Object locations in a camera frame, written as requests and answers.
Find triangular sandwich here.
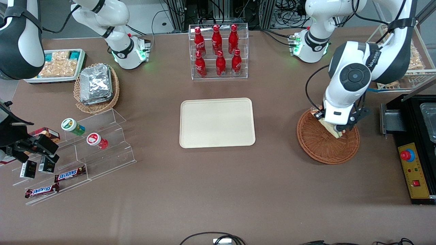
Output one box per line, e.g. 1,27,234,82
320,120,345,139

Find round brown wicker basket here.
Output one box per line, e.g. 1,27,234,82
296,106,361,165

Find light oval wicker basket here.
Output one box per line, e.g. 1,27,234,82
74,63,120,114

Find white snack tray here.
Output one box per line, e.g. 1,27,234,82
23,49,87,84

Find beige rectangular tray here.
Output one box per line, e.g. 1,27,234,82
180,98,256,149

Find small black box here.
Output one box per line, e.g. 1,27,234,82
19,160,37,179
38,156,56,174

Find brown red carton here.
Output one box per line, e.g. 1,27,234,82
29,127,61,143

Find brown Snickers bar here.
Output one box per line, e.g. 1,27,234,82
54,165,87,183
25,183,60,199

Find green lidded snack cup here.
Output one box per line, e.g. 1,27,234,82
61,118,86,136

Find red lidded snack cup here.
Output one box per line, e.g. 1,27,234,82
86,133,109,150

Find clear acrylic stepped display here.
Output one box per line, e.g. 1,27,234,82
12,108,137,206

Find silver foil pack stack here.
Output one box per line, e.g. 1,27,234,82
79,64,113,105

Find clear bags of crackers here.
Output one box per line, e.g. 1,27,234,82
38,51,78,78

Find red cola bottle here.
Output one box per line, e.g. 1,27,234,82
228,24,239,55
212,24,223,55
194,27,206,57
216,51,227,77
231,49,243,76
195,51,207,78

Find black machine with yellow panel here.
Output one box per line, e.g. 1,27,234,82
392,80,436,205

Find steel pan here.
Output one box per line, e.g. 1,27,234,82
420,102,436,143

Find clear bag of pastry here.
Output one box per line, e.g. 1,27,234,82
408,43,425,71

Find clear acrylic bottle rack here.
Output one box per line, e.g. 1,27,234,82
188,23,249,80

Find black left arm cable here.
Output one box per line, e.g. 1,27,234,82
305,64,341,113

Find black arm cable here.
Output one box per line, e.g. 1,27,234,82
41,5,82,34
305,64,341,113

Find grey metal bracket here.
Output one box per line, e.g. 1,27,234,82
380,102,407,136

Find black cable bundle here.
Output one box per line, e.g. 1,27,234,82
272,0,311,28

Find white wire rack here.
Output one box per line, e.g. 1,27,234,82
367,23,436,92

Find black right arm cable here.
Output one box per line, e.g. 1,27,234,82
41,5,82,34

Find aluminium frame rack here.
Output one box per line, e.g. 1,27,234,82
165,0,277,32

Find black looped cable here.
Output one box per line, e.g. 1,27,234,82
179,232,246,245

